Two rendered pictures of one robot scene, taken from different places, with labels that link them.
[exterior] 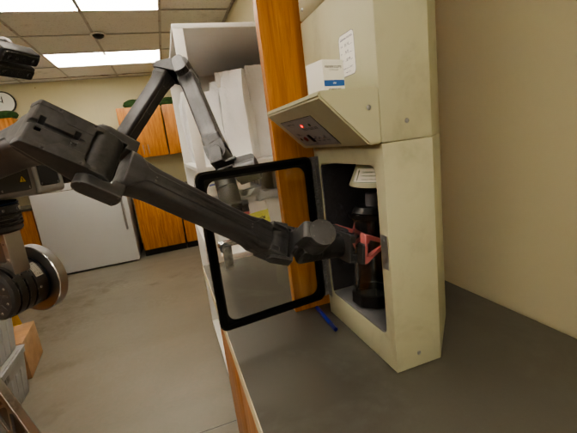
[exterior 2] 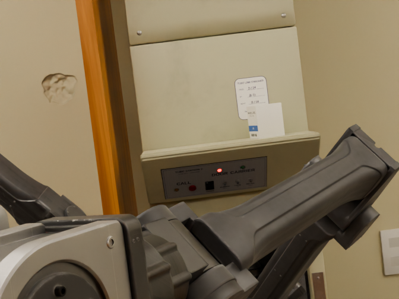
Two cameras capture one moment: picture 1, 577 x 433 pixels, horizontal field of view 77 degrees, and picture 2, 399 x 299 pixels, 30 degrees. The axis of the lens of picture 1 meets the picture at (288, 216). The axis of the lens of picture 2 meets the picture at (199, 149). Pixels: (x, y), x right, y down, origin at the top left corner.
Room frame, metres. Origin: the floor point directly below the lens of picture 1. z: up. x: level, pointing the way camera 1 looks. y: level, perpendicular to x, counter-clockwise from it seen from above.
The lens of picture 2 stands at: (0.47, 1.24, 1.57)
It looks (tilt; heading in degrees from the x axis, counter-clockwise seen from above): 3 degrees down; 286
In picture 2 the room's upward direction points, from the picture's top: 7 degrees counter-clockwise
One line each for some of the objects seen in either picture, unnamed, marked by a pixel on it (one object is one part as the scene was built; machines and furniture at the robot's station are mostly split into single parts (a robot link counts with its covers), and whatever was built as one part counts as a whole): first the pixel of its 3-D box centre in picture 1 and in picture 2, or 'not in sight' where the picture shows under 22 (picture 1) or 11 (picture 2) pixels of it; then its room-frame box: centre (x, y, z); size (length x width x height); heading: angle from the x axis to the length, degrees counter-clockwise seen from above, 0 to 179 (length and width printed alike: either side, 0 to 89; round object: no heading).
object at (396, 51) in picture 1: (391, 175); (232, 226); (0.85, -0.25, 1.33); 0.32 x 0.25 x 0.77; 18
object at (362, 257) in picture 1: (366, 244); not in sight; (0.79, -0.17, 1.18); 0.09 x 0.07 x 0.07; 111
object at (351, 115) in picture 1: (314, 125); (231, 168); (0.79, -0.08, 1.46); 0.32 x 0.11 x 0.10; 18
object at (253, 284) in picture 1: (266, 242); not in sight; (0.89, 0.06, 1.19); 0.30 x 0.01 x 0.40; 114
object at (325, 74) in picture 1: (325, 79); (265, 120); (0.72, -0.10, 1.54); 0.05 x 0.05 x 0.06; 31
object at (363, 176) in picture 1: (386, 169); not in sight; (0.82, -0.24, 1.34); 0.18 x 0.18 x 0.05
